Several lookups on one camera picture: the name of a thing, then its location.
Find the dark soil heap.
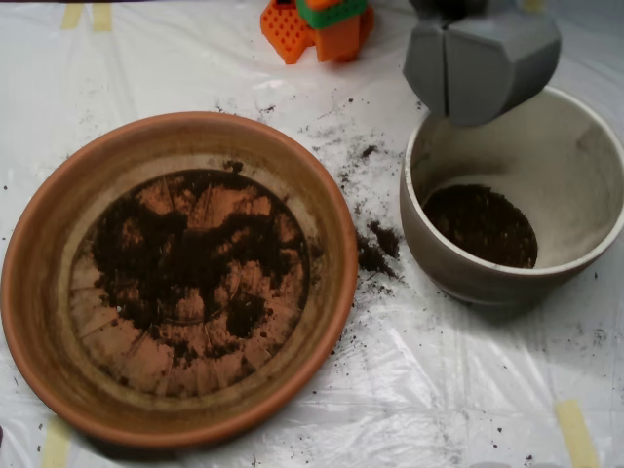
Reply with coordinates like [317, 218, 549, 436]
[90, 170, 308, 367]

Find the clear plastic cover sheet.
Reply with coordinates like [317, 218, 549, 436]
[0, 0, 624, 468]

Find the spilled soil clump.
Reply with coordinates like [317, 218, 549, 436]
[358, 221, 406, 282]

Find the terracotta saucer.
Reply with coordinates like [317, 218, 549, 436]
[0, 110, 361, 449]

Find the white ceramic pot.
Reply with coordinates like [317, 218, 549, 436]
[399, 86, 624, 309]

